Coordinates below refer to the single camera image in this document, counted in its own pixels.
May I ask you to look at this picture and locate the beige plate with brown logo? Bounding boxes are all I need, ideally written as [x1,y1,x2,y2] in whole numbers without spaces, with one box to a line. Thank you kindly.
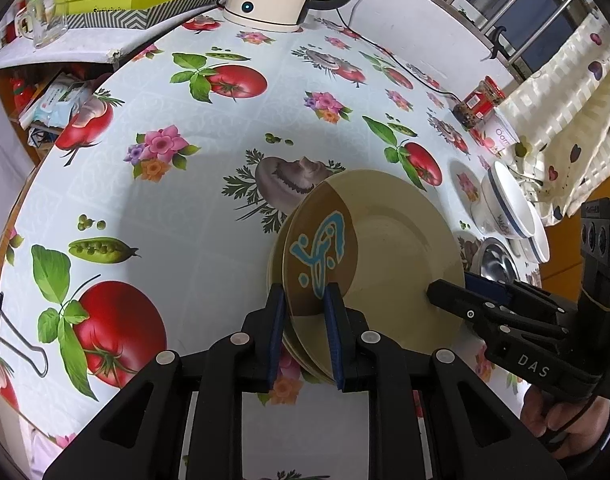
[282,170,464,367]

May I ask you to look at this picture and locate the person's right hand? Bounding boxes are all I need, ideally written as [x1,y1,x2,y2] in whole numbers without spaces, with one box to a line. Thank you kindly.
[521,386,610,460]

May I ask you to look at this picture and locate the stainless steel bowl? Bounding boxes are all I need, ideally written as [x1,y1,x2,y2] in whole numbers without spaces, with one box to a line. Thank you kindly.
[470,237,520,284]

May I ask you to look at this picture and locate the white bowl with blue rim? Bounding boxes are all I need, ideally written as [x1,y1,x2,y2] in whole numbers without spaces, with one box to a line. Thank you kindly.
[471,162,536,240]

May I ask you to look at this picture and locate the floral fruit print tablecloth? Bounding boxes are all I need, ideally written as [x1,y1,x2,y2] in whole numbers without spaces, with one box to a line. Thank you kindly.
[0,6,551,480]

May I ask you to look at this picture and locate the white yogurt cup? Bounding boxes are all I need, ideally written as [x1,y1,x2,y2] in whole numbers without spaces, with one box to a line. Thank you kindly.
[482,110,520,155]

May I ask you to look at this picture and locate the cream patterned curtain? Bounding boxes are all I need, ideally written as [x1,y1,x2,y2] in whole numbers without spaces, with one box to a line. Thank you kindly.
[499,11,610,226]

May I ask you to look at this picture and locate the glass jar with red lid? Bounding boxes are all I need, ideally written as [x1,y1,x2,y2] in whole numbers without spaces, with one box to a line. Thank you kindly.
[451,76,506,129]

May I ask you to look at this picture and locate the metal window bars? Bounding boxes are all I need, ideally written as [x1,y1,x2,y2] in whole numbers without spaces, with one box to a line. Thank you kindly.
[431,0,597,81]

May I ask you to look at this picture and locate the clear glass cup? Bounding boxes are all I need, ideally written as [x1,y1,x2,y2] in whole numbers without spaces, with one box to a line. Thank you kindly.
[14,0,67,49]

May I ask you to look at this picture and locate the black power cable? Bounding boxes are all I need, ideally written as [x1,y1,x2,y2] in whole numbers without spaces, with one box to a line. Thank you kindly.
[334,0,467,106]

